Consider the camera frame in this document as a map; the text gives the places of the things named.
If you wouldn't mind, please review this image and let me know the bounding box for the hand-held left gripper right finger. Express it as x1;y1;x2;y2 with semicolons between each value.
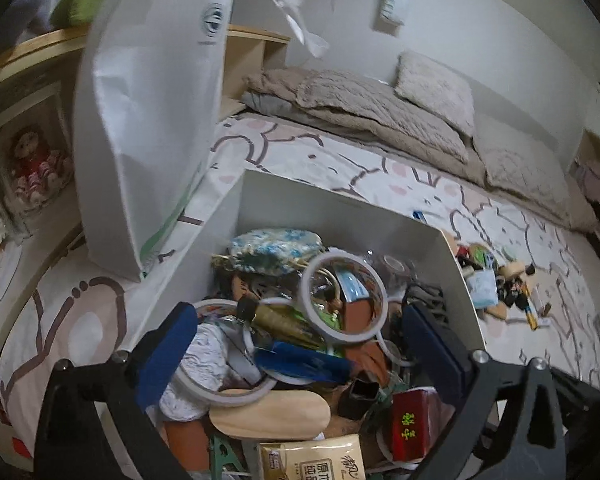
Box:
402;302;566;480

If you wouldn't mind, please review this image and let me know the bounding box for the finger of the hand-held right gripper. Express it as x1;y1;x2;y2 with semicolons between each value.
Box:
550;366;600;399

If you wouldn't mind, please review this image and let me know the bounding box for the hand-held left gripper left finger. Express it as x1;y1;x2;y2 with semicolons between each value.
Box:
35;301;198;480

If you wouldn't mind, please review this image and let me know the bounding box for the red printed white tape roll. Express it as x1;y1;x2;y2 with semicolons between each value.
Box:
300;250;388;346

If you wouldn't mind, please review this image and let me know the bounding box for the black square box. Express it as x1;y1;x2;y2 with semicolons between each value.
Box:
337;377;381;421

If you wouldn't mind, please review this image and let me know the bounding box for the green plastic clip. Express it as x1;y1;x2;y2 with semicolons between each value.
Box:
207;432;248;480

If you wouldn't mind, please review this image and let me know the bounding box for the gold lighter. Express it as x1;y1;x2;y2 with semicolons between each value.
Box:
235;296;333;348

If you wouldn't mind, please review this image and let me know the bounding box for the oval wooden box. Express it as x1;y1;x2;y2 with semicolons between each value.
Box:
209;392;332;443

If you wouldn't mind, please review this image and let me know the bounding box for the white storage box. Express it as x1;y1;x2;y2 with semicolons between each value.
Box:
87;167;491;480

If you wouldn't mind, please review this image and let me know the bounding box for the white crumpled cloth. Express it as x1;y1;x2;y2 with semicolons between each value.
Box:
159;322;263;421

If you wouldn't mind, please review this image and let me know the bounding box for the red printed box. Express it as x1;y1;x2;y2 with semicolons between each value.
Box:
390;390;443;463

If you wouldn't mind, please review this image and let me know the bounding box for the blue face mask packet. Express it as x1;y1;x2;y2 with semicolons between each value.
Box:
465;270;498;308

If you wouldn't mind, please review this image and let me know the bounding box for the wide translucent tape roll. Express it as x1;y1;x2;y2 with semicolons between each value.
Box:
172;297;281;408

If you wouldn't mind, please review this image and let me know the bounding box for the brown cloth pouch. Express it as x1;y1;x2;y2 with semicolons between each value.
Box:
337;297;396;376

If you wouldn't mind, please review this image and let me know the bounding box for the blue yellow marker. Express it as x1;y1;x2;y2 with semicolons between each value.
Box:
522;285;538;331

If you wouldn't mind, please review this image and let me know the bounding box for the black printed packet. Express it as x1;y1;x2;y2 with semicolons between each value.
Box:
502;280;526;308

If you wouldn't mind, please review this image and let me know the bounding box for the blue white plastic packet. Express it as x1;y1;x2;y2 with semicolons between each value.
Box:
332;270;376;303

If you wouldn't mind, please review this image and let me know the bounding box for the blue floral shower cap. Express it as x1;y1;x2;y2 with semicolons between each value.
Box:
227;228;326;276

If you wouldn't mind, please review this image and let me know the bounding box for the beige printed tissue packet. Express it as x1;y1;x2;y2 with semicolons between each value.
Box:
257;432;366;480

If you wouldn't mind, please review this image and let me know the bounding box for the large beige quilted pillow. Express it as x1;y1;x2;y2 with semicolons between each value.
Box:
472;125;573;226

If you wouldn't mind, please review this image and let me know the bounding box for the printed bed sheet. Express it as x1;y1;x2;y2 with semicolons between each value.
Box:
0;112;600;461

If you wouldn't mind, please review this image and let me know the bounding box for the red dressed doll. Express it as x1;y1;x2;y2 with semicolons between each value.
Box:
7;127;73;206

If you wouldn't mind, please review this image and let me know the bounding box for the white non-woven bag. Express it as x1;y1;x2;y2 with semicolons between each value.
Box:
72;0;331;283

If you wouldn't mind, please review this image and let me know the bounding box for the beige quilted comforter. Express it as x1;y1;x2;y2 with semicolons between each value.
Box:
242;67;600;235

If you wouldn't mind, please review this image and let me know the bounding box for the small beige fluffy pillow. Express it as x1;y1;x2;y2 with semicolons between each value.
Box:
394;51;477;137

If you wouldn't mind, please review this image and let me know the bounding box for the grey cloth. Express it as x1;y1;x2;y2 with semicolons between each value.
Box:
245;92;301;117

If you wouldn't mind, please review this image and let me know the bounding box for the wooden bedside shelf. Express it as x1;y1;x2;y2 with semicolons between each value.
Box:
220;25;291;121

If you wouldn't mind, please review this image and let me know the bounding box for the wooden display cabinet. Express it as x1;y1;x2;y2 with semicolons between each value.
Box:
0;25;93;321

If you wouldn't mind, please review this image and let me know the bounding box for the wooden wall niche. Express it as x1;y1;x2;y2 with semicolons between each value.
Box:
567;127;600;278

